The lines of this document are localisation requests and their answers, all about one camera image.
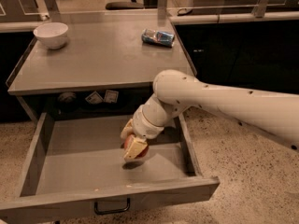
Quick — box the black drawer handle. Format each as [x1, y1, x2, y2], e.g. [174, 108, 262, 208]
[93, 198, 131, 216]

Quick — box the blue silver drink can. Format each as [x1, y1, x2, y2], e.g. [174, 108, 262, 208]
[141, 29, 175, 48]

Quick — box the white paper tag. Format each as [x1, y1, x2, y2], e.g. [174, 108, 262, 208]
[104, 90, 119, 104]
[85, 91, 104, 105]

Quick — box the white ceramic bowl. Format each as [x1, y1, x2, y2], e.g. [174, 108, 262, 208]
[34, 22, 68, 49]

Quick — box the white paper tag left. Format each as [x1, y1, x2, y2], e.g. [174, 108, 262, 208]
[85, 91, 104, 105]

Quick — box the round grey knob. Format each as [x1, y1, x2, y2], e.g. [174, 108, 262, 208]
[57, 92, 77, 104]

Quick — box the white paper tag right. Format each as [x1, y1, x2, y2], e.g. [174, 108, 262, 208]
[104, 90, 119, 104]

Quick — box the dark lower cabinet right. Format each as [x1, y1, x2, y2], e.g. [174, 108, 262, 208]
[176, 21, 299, 94]

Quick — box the grey counter cabinet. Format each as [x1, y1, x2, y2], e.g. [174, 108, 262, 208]
[5, 9, 198, 124]

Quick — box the black cable on ledge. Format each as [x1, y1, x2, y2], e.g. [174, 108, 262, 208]
[176, 7, 193, 17]

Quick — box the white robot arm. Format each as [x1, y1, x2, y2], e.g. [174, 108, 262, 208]
[121, 70, 299, 161]

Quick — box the grey open top drawer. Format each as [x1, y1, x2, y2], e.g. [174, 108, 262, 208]
[0, 111, 220, 224]

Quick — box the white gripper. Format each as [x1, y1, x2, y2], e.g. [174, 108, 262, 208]
[120, 105, 165, 161]

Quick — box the black office chair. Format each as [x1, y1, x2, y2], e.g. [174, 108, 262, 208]
[106, 0, 144, 10]

